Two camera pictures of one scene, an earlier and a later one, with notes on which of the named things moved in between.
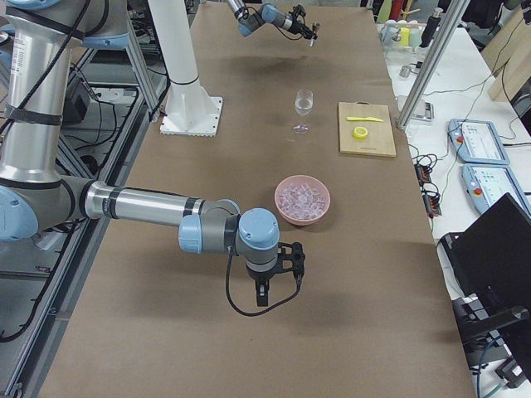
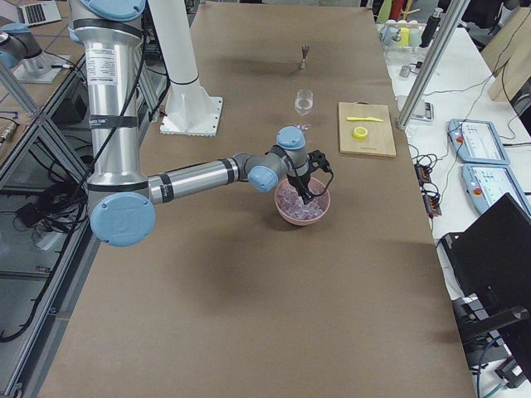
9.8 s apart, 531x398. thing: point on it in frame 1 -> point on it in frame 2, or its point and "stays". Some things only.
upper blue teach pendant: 477,141 stays
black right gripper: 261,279 -> 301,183
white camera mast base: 190,109 stays
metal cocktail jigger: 314,29 -> 304,50
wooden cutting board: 366,128 stays
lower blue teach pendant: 486,184 stays
